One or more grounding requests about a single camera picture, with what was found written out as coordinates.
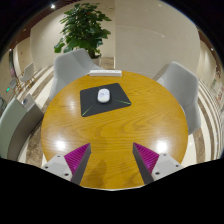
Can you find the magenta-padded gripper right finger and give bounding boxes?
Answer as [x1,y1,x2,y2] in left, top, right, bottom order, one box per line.
[132,142,184,186]

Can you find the light grey shell chair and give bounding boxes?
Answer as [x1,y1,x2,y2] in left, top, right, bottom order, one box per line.
[49,48,103,101]
[156,61,202,135]

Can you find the large green potted plant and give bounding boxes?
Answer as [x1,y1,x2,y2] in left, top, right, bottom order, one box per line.
[53,2,113,67]

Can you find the small white chair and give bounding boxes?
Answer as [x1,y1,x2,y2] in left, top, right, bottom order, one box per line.
[19,62,35,85]

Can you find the white printed computer mouse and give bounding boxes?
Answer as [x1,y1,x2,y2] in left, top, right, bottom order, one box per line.
[96,88,111,104]

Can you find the black mouse pad green lines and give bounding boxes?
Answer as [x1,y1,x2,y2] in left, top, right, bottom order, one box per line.
[79,82,132,118]

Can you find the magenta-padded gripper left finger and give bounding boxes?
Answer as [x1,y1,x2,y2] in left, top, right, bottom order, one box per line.
[41,142,92,186]

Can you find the grey-green shell chair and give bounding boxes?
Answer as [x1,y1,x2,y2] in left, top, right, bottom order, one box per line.
[0,93,45,162]

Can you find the white power strip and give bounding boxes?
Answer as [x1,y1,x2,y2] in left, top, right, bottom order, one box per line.
[88,69,123,77]

